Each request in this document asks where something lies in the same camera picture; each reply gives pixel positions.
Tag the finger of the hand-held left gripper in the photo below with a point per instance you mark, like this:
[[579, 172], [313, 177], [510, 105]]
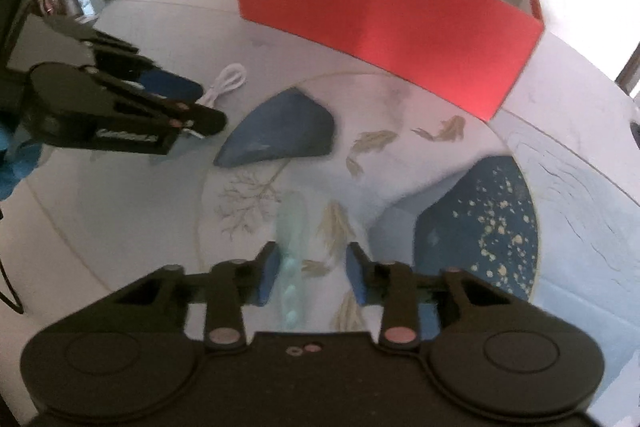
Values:
[[165, 84], [100, 107]]

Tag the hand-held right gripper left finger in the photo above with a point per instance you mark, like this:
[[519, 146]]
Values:
[[270, 274]]

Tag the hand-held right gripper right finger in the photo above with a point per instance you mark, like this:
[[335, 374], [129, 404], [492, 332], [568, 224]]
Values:
[[356, 274]]

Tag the pale green plastic strip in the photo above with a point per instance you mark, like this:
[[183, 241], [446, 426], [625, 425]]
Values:
[[292, 257]]

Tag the red and white cardboard box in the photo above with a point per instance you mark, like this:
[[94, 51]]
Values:
[[375, 17]]

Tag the person's left forearm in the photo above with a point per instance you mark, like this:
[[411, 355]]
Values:
[[12, 167]]

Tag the white desktop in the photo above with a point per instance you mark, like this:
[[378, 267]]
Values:
[[125, 207]]

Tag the blue pouch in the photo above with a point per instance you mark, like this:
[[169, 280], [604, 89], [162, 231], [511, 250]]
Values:
[[280, 127]]

